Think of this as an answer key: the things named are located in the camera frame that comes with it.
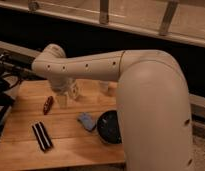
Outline white gripper wrist block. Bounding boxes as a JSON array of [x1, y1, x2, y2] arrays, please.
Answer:
[[49, 78, 71, 109]]

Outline black white striped eraser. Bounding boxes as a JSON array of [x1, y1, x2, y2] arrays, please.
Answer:
[[32, 122, 53, 152]]

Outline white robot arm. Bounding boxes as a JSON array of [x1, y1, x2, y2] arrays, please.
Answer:
[[32, 44, 194, 171]]

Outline clear plastic cup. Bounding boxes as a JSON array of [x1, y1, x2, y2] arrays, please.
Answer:
[[99, 81, 110, 94]]

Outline black ceramic bowl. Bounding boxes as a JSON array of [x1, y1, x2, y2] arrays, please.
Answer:
[[97, 110, 122, 144]]

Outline red pocket knife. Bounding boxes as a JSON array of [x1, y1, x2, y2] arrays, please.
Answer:
[[43, 96, 54, 115]]

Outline clear glass bottle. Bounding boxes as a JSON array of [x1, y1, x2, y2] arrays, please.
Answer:
[[68, 79, 79, 100]]

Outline blue crumpled cloth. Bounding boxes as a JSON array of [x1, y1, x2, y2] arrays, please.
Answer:
[[77, 113, 96, 132]]

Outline black cables and equipment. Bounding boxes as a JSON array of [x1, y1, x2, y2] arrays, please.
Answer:
[[0, 51, 25, 146]]

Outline metal rail frame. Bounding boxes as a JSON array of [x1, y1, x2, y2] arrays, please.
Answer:
[[0, 0, 205, 47]]

